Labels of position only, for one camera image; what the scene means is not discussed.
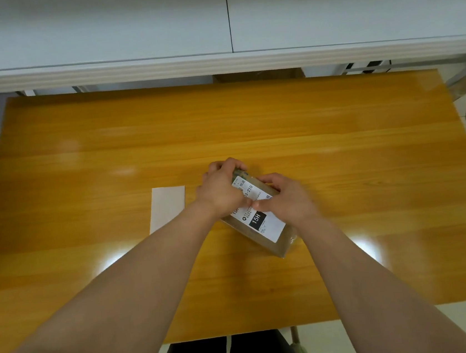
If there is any person's right forearm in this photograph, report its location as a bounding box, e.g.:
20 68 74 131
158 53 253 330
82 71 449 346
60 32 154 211
296 198 466 353

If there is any black white power strip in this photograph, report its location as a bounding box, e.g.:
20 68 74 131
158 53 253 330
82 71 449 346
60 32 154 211
344 59 394 76

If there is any person's left hand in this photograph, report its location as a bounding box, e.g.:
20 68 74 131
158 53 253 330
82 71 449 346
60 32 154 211
191 155 254 222

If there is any white shipping label sticker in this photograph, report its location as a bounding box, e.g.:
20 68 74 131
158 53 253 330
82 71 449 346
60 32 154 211
226 173 288 249

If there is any white metal shelf rack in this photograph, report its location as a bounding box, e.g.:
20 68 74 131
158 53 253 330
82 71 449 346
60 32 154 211
0 0 466 139

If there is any person's left forearm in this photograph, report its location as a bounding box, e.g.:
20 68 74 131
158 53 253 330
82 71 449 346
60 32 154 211
0 197 237 353

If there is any white glossy backing paper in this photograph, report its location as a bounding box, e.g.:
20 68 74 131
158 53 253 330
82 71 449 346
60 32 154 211
144 184 191 236

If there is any person's right hand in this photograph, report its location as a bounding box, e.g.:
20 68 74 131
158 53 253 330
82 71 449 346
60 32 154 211
249 167 326 238

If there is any brown cardboard packet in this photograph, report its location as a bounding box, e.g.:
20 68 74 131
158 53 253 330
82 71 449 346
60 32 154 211
214 161 301 266

